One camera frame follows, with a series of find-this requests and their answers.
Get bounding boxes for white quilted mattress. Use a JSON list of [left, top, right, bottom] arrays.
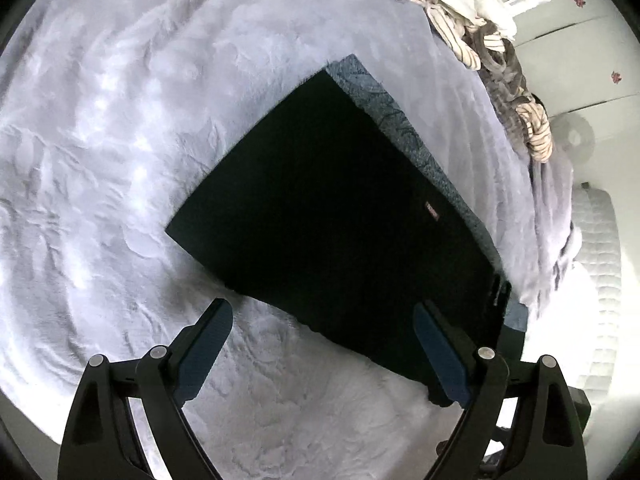
[[570, 185, 626, 396]]

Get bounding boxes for white wardrobe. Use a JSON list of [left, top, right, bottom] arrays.
[[480, 0, 640, 201]]

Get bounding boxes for grey beige cloth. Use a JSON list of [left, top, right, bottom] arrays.
[[492, 45, 533, 108]]

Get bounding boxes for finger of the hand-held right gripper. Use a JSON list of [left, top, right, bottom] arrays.
[[487, 272, 514, 348]]

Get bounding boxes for white fan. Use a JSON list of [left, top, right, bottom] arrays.
[[549, 111, 597, 162]]

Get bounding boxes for striped cloth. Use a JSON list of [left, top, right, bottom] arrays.
[[369, 0, 554, 163]]

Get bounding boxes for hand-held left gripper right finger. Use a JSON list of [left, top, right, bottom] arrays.
[[413, 300, 589, 480]]

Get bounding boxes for lavender plush blanket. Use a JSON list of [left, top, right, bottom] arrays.
[[0, 0, 581, 480]]

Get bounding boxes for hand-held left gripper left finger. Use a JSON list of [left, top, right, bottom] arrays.
[[57, 298, 235, 480]]

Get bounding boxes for black pants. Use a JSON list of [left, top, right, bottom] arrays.
[[165, 70, 507, 387]]

